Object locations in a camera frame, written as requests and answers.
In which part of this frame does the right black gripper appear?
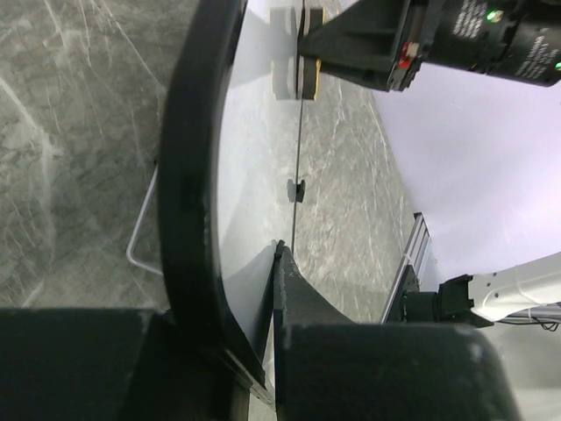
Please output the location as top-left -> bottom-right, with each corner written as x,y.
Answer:
309,1 -> 560,92

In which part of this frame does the right black whiteboard foot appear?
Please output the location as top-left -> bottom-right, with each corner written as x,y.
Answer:
287,179 -> 306,203

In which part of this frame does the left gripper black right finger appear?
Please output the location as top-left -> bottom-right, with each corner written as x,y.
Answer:
273,244 -> 521,420

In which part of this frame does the white whiteboard black frame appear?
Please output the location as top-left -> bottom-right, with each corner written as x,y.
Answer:
158,1 -> 302,387

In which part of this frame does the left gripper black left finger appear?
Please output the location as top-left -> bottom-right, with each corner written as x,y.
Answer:
1,308 -> 250,420

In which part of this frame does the yellow bone-shaped eraser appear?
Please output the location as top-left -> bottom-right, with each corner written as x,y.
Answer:
296,6 -> 325,101

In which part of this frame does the right side aluminium rail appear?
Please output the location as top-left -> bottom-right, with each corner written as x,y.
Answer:
380,212 -> 430,324

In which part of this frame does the silver wire whiteboard stand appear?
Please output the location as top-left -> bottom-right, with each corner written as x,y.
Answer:
125,161 -> 164,276

